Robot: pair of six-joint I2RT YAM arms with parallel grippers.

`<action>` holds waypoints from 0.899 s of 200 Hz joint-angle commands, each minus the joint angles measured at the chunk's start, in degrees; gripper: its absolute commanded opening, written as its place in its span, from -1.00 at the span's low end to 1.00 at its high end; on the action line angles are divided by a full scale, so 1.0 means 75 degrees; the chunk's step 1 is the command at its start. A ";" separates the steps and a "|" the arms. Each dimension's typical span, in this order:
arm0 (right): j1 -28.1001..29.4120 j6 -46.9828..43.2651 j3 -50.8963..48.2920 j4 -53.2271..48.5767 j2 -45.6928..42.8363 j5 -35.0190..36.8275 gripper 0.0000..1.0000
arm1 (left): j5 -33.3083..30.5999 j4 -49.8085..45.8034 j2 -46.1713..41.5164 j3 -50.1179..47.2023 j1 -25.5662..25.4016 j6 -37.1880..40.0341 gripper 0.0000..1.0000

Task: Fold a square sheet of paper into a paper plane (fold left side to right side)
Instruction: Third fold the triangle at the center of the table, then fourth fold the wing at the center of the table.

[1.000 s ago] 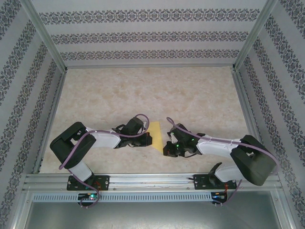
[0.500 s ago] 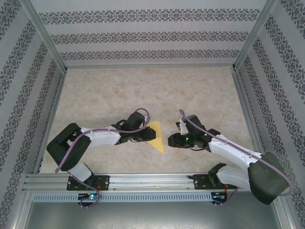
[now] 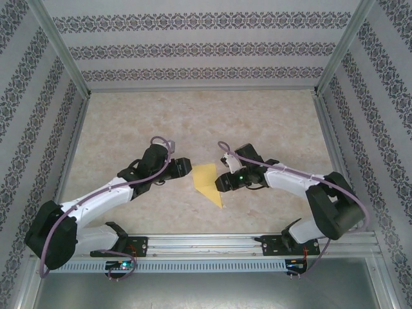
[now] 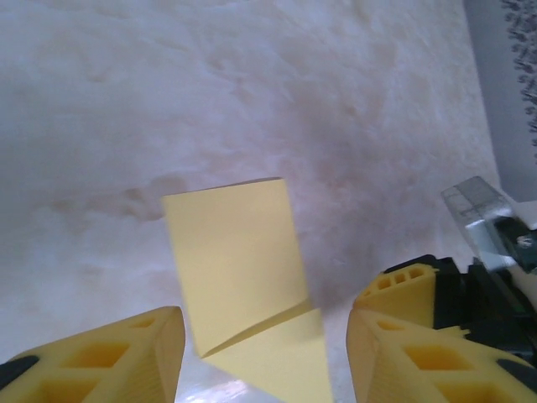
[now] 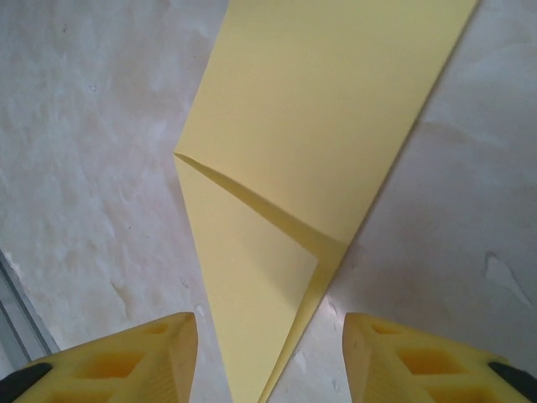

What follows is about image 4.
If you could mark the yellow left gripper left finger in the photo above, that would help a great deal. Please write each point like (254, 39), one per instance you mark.
(168, 357)

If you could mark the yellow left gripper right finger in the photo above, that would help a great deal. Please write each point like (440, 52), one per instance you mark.
(377, 369)

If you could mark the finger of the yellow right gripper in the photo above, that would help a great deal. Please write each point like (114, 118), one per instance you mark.
(403, 302)

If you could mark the yellow paper sheet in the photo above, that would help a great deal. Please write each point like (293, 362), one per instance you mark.
(235, 252)

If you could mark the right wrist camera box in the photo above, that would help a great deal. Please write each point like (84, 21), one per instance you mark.
(474, 205)

